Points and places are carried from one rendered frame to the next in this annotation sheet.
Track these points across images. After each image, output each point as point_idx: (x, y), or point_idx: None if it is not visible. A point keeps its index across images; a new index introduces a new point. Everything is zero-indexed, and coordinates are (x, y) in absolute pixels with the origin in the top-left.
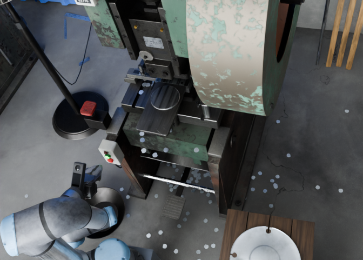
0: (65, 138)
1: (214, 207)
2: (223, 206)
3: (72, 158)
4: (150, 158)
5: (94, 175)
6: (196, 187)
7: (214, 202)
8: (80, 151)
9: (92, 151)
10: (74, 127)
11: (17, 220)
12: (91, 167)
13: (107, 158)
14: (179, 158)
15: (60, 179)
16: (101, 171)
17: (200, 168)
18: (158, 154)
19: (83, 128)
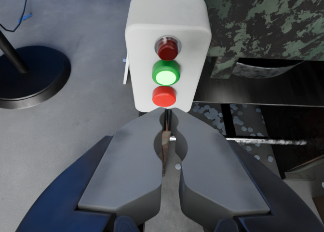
0: (6, 108)
1: (266, 165)
2: (317, 162)
3: (22, 136)
4: (193, 101)
5: (246, 213)
6: (267, 141)
7: (262, 157)
8: (35, 123)
9: (56, 119)
10: (20, 90)
11: None
12: (128, 130)
13: (163, 83)
14: (247, 93)
15: (3, 175)
16: (235, 143)
17: (294, 103)
18: (205, 93)
19: (36, 89)
